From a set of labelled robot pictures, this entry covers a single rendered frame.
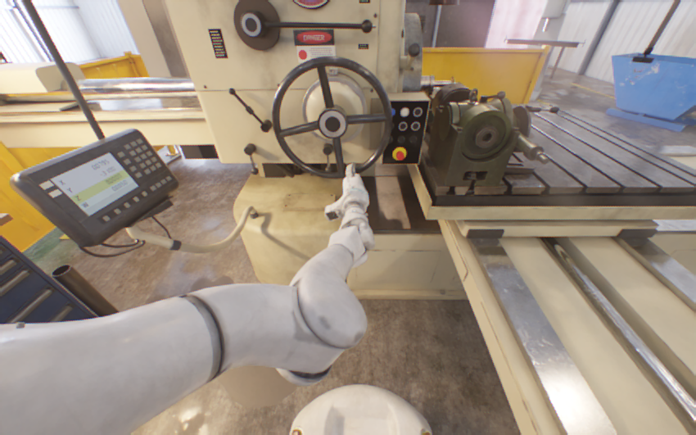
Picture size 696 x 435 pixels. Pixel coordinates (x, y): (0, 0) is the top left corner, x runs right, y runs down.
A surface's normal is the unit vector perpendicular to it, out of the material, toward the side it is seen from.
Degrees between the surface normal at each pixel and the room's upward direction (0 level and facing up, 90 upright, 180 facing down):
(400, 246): 90
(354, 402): 0
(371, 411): 69
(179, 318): 38
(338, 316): 33
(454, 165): 90
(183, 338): 50
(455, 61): 90
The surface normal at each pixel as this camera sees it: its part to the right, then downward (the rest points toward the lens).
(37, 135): -0.01, 0.63
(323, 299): 0.43, -0.82
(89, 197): 0.90, -0.11
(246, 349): 0.74, 0.26
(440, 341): -0.01, -0.78
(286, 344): 0.45, 0.25
